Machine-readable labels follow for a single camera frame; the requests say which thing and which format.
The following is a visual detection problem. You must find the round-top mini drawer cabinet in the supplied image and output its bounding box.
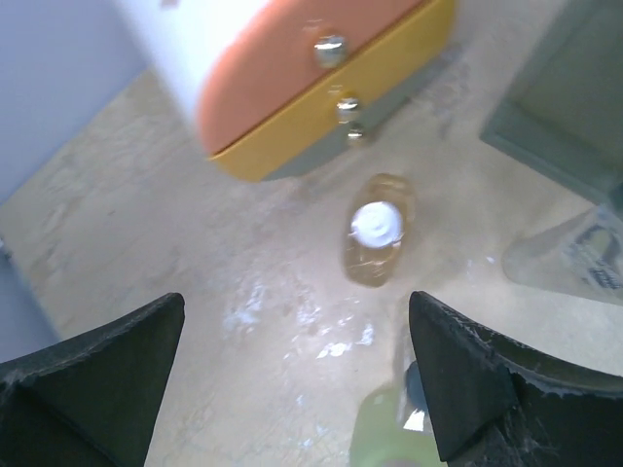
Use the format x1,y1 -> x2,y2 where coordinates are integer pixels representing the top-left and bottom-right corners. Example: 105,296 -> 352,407
116,0 -> 458,182

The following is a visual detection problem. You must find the green bottle white flip cap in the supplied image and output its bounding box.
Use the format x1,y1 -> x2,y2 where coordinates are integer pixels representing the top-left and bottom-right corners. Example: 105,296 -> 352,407
348,384 -> 444,467

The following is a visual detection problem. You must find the green canvas bag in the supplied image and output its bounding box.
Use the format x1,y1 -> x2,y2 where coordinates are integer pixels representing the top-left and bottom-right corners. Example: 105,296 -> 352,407
481,1 -> 622,204

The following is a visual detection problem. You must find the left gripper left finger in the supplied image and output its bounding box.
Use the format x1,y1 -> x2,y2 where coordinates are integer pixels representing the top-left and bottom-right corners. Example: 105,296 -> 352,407
1,293 -> 185,466

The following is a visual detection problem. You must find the clear square bottle black label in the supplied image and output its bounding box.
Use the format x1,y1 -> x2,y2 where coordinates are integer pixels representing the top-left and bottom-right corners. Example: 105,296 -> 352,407
393,293 -> 433,436

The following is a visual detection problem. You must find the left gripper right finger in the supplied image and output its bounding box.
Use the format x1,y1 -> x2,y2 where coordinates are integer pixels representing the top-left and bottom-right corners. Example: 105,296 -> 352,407
409,292 -> 622,466

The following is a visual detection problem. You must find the amber bottle white cap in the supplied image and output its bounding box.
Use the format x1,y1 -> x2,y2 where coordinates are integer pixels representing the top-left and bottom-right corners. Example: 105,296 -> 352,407
343,173 -> 416,288

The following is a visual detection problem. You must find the clear conical tube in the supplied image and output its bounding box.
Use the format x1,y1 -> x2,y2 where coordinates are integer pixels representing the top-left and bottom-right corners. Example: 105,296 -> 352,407
501,205 -> 622,305

